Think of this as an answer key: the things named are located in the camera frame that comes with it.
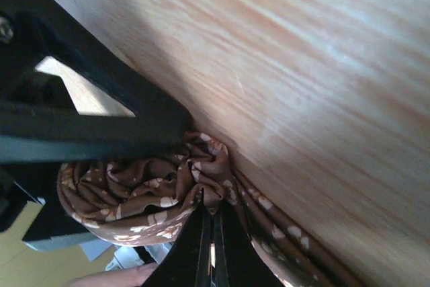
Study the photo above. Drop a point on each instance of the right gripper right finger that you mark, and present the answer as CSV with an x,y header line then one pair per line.
x,y
236,261

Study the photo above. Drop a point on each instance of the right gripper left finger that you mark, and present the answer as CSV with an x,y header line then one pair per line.
x,y
188,261

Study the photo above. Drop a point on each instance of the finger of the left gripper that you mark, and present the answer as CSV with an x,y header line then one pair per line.
x,y
66,97
52,228

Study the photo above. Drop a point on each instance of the brown floral tie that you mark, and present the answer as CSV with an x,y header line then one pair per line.
x,y
146,201

